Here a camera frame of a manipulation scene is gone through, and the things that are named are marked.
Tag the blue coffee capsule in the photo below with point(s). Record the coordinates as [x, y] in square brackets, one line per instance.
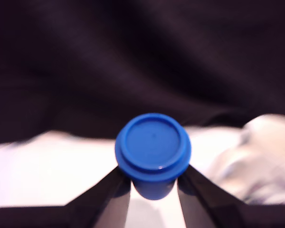
[153, 145]

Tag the white illustrated coffee mug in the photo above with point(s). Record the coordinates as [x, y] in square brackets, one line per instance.
[259, 164]

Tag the white tablecloth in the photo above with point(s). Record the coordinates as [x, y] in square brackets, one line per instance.
[50, 171]

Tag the dark draped fleece garment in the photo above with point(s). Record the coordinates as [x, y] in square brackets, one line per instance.
[133, 59]

